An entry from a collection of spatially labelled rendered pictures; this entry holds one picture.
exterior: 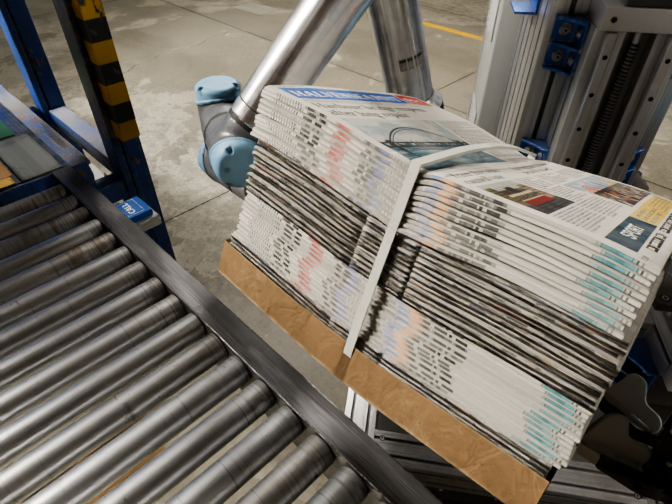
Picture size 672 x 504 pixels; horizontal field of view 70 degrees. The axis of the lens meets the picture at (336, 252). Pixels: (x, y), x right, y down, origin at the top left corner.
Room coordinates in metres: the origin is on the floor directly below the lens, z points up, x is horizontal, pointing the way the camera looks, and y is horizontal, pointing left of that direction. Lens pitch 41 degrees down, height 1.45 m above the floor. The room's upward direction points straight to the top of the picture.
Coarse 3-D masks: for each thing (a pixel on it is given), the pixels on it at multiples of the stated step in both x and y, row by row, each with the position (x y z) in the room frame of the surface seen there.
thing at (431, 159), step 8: (480, 144) 0.41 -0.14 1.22; (488, 144) 0.42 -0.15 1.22; (496, 144) 0.43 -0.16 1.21; (504, 144) 0.45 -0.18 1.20; (440, 152) 0.36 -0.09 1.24; (448, 152) 0.36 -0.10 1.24; (456, 152) 0.36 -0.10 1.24; (464, 152) 0.37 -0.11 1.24; (472, 152) 0.38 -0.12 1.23; (528, 152) 0.50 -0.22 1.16; (416, 160) 0.33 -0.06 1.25; (424, 160) 0.33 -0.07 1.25; (432, 160) 0.33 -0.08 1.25; (440, 160) 0.34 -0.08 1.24
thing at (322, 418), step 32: (96, 192) 0.95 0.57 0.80; (128, 224) 0.82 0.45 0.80; (160, 256) 0.72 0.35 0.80; (192, 288) 0.63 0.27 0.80; (224, 320) 0.55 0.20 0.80; (256, 352) 0.48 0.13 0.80; (288, 384) 0.42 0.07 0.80; (320, 416) 0.37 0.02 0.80; (352, 448) 0.32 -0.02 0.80; (384, 480) 0.28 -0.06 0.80; (416, 480) 0.28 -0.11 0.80
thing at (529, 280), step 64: (448, 192) 0.30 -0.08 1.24; (512, 192) 0.31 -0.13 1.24; (576, 192) 0.35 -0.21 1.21; (640, 192) 0.41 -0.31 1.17; (448, 256) 0.28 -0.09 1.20; (512, 256) 0.25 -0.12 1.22; (576, 256) 0.23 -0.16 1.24; (640, 256) 0.22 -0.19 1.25; (448, 320) 0.25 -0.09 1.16; (512, 320) 0.23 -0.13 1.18; (576, 320) 0.21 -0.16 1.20; (640, 320) 0.22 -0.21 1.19; (448, 384) 0.23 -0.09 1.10; (512, 384) 0.20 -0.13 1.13; (576, 384) 0.19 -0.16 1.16; (512, 448) 0.18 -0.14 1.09
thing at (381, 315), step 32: (448, 160) 0.37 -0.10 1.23; (480, 160) 0.41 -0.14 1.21; (512, 160) 0.45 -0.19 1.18; (384, 192) 0.33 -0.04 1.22; (416, 192) 0.31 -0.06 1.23; (384, 224) 0.32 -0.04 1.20; (416, 224) 0.30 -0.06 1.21; (416, 256) 0.29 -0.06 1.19; (352, 288) 0.31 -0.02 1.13; (384, 288) 0.29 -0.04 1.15; (352, 320) 0.30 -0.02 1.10; (384, 320) 0.28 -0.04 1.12
